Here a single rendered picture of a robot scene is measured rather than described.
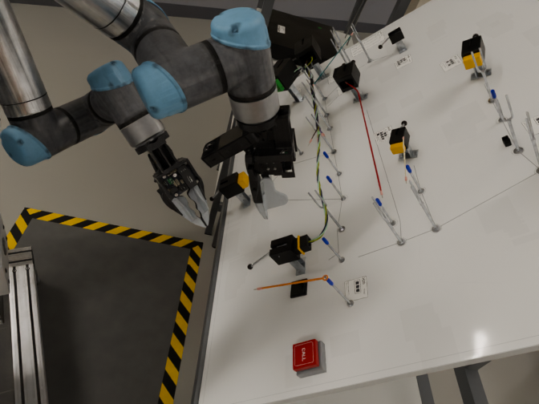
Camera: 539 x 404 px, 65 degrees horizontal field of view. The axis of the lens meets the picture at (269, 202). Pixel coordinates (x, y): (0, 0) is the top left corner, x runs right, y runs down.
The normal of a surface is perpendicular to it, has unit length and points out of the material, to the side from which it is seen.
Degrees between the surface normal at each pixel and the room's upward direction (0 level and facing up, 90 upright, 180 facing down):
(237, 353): 49
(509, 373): 0
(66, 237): 0
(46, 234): 0
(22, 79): 65
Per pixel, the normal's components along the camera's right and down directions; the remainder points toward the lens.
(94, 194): 0.26, -0.68
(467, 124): -0.55, -0.61
